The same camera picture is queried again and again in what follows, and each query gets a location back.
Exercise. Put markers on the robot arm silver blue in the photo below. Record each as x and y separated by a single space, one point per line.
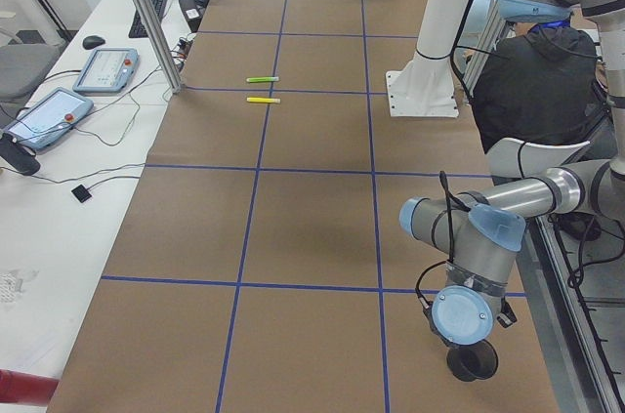
481 233

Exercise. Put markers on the yellow highlighter pen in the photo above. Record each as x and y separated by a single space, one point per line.
263 100

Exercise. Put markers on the green highlighter pen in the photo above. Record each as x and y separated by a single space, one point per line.
262 79

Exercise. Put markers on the white chair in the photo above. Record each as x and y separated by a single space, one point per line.
512 158

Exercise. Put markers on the far teach pendant tablet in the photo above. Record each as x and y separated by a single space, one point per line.
107 71

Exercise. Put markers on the teach pendant tablet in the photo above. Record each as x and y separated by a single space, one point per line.
47 121
107 71

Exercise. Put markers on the small black square device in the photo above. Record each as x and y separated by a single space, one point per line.
81 193

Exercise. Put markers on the black round cup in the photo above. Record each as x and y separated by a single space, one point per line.
468 363

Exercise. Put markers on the person in black jacket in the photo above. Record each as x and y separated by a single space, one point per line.
538 88

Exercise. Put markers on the black computer mouse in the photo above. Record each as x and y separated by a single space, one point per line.
92 42

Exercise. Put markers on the near teach pendant tablet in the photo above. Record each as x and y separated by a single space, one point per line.
47 121

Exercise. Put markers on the black cylindrical object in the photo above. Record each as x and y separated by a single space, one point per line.
18 156

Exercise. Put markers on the grey office chair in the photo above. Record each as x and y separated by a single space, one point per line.
23 68

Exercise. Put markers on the red cylinder object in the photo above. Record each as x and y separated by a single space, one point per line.
26 389

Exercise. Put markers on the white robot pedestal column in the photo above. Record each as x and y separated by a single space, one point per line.
425 88

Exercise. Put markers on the aluminium frame post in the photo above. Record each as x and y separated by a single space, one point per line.
159 44

